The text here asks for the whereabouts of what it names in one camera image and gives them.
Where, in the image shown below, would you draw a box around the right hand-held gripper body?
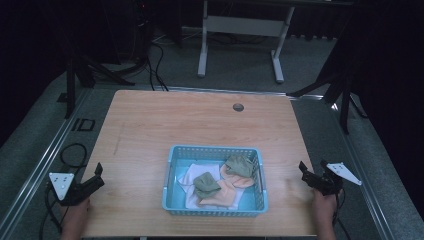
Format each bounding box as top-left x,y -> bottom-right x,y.
308,161 -> 363,197

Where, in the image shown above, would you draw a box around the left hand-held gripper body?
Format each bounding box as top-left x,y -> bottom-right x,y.
48,172 -> 92,207

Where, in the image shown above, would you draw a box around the green and orange sock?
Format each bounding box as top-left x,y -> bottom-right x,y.
193,171 -> 239,209
219,154 -> 257,189

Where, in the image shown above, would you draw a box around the light blue plastic basket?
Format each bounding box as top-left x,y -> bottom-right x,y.
161,144 -> 270,217

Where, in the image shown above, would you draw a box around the white cloth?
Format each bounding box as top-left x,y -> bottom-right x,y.
177,162 -> 245,211

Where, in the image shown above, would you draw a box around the person's right hand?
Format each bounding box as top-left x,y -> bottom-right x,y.
311,189 -> 344,229

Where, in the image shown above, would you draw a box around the person's left hand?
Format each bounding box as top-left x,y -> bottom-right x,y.
60,197 -> 92,231

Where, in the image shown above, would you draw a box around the black metal stand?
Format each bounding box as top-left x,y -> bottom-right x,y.
57,54 -> 136,120
287,71 -> 369,135

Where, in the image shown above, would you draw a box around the left hand-held gripper cable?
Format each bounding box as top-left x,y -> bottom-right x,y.
39,181 -> 68,240

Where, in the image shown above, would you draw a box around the hand-held gripper cable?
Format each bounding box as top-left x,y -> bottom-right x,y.
39,181 -> 68,240
332,189 -> 352,240

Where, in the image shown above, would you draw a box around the black cable loop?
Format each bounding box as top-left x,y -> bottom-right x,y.
59,142 -> 89,169

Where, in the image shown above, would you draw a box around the metal floor rail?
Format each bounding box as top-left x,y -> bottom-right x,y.
0,87 -> 95,236
328,99 -> 398,240

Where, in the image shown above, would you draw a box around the right hand-held gripper cable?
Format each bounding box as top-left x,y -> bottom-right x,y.
332,189 -> 352,240

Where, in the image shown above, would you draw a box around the black floor cables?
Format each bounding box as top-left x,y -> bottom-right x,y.
145,41 -> 170,92

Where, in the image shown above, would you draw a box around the white desk frame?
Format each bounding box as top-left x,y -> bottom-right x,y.
197,0 -> 354,84

